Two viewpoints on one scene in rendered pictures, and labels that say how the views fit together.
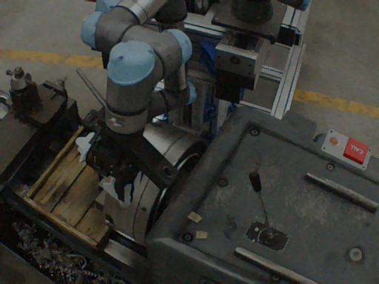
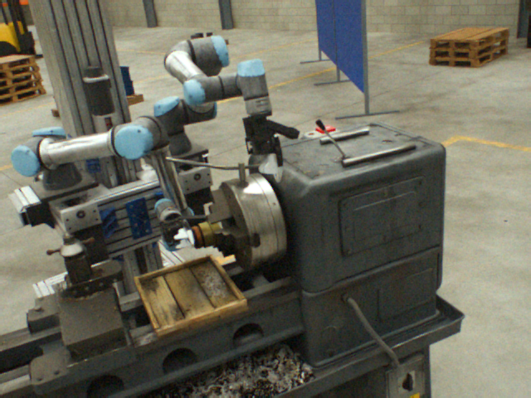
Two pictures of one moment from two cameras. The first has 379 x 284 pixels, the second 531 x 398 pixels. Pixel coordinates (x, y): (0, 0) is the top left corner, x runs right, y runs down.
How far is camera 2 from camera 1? 1.38 m
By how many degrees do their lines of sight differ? 47
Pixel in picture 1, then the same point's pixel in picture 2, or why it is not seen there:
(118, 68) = (254, 65)
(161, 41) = not seen: hidden behind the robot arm
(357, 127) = not seen: hidden behind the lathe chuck
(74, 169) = (165, 297)
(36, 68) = not seen: outside the picture
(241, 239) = (337, 164)
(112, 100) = (257, 89)
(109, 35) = (212, 82)
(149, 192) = (268, 192)
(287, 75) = (172, 259)
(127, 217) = (268, 220)
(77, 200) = (195, 303)
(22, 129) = (96, 298)
